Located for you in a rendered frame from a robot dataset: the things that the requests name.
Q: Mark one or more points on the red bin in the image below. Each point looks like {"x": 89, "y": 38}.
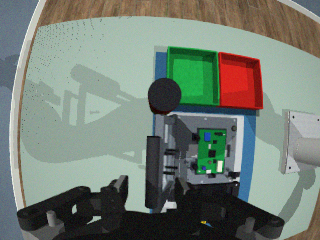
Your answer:
{"x": 242, "y": 82}

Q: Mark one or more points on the green bin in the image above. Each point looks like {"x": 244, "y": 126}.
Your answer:
{"x": 196, "y": 71}

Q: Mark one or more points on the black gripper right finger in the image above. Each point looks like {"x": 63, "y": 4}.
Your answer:
{"x": 246, "y": 221}

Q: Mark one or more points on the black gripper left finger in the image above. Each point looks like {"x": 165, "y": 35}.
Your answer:
{"x": 46, "y": 219}

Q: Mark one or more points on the green circuit board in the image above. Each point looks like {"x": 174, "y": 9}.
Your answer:
{"x": 211, "y": 151}

